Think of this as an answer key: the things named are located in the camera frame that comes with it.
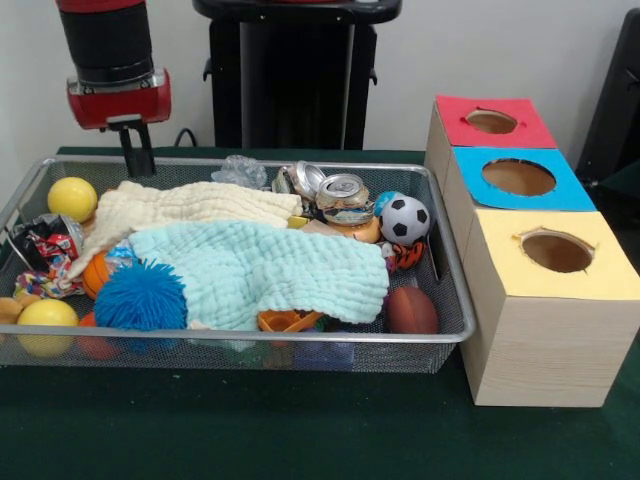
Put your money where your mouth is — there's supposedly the blue spiky ball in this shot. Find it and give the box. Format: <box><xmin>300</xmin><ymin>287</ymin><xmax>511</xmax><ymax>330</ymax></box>
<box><xmin>93</xmin><ymin>258</ymin><xmax>190</xmax><ymax>332</ymax></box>

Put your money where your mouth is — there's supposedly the wooden box with three holes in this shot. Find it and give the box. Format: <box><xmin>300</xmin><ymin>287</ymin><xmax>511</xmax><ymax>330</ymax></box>
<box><xmin>424</xmin><ymin>94</ymin><xmax>640</xmax><ymax>409</ymax></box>

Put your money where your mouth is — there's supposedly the colourful frayed cloth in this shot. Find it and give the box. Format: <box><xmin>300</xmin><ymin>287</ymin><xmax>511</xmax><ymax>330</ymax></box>
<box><xmin>13</xmin><ymin>254</ymin><xmax>86</xmax><ymax>300</ymax></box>

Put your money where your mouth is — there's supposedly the brown toy football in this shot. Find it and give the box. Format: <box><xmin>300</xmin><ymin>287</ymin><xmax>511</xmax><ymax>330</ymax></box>
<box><xmin>385</xmin><ymin>285</ymin><xmax>440</xmax><ymax>335</ymax></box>

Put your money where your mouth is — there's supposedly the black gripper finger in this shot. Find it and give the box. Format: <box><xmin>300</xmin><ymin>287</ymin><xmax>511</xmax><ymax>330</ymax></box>
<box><xmin>119</xmin><ymin>128</ymin><xmax>143</xmax><ymax>177</ymax></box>
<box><xmin>133</xmin><ymin>122</ymin><xmax>156</xmax><ymax>176</ymax></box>

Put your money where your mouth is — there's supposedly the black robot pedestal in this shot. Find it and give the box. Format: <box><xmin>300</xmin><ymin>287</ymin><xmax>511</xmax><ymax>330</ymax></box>
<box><xmin>192</xmin><ymin>0</ymin><xmax>404</xmax><ymax>150</ymax></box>

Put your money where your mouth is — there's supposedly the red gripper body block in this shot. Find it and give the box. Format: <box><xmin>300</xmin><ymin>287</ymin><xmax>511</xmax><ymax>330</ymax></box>
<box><xmin>67</xmin><ymin>78</ymin><xmax>173</xmax><ymax>131</ymax></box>

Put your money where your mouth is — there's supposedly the small orange basketball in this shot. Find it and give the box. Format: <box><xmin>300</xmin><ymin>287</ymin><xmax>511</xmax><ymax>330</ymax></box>
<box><xmin>82</xmin><ymin>249</ymin><xmax>111</xmax><ymax>300</ymax></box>

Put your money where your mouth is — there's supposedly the yellow ball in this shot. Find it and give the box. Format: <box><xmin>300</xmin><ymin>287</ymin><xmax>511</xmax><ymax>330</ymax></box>
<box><xmin>16</xmin><ymin>298</ymin><xmax>80</xmax><ymax>359</ymax></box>
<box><xmin>47</xmin><ymin>177</ymin><xmax>99</xmax><ymax>225</ymax></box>

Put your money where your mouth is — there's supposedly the cream muslin cloth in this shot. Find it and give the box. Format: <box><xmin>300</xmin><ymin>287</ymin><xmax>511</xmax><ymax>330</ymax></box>
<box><xmin>67</xmin><ymin>180</ymin><xmax>305</xmax><ymax>281</ymax></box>

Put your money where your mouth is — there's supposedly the light blue muslin cloth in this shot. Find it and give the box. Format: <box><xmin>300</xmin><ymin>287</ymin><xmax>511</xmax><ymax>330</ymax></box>
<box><xmin>128</xmin><ymin>219</ymin><xmax>390</xmax><ymax>332</ymax></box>

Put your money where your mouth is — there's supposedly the dark green tablecloth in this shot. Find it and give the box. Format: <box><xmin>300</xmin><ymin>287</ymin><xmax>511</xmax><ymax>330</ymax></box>
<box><xmin>0</xmin><ymin>144</ymin><xmax>640</xmax><ymax>480</ymax></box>

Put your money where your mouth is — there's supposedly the shallow mesh bin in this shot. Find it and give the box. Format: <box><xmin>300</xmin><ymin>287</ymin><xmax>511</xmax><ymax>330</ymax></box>
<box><xmin>0</xmin><ymin>154</ymin><xmax>476</xmax><ymax>375</ymax></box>

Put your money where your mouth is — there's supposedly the small soccer ball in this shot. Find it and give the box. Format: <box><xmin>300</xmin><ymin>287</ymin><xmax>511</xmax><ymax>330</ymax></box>
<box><xmin>379</xmin><ymin>194</ymin><xmax>431</xmax><ymax>247</ymax></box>

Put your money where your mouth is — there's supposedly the black upright panel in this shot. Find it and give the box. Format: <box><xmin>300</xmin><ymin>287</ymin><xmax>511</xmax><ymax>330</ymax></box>
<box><xmin>574</xmin><ymin>7</ymin><xmax>640</xmax><ymax>184</ymax></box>

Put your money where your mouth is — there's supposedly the crushed silver can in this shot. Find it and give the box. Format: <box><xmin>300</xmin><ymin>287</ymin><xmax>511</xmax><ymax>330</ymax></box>
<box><xmin>272</xmin><ymin>160</ymin><xmax>329</xmax><ymax>201</ymax></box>

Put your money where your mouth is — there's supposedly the crushed can with printed label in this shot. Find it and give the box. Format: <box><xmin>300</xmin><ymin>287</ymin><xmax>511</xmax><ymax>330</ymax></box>
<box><xmin>314</xmin><ymin>173</ymin><xmax>376</xmax><ymax>226</ymax></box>

